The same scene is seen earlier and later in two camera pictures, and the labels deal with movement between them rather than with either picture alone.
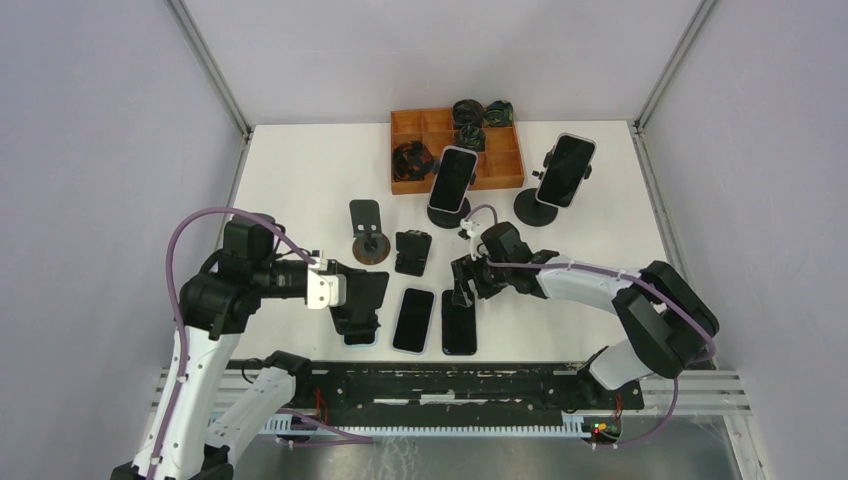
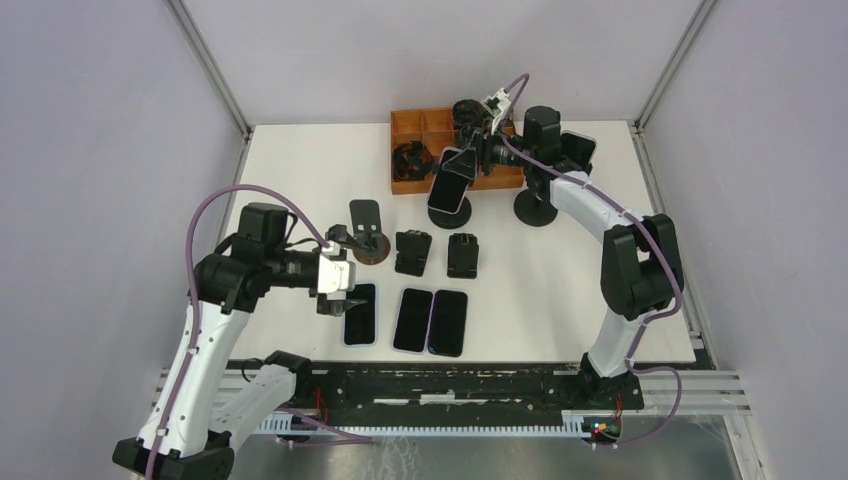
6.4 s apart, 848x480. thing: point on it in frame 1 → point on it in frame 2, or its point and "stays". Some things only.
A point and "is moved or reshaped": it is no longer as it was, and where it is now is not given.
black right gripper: x=465 y=269 → x=465 y=161
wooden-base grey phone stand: x=371 y=246 stays
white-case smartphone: x=452 y=179 stays
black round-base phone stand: x=446 y=219 stays
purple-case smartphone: x=413 y=322 stays
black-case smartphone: x=458 y=326 is moved or reshaped
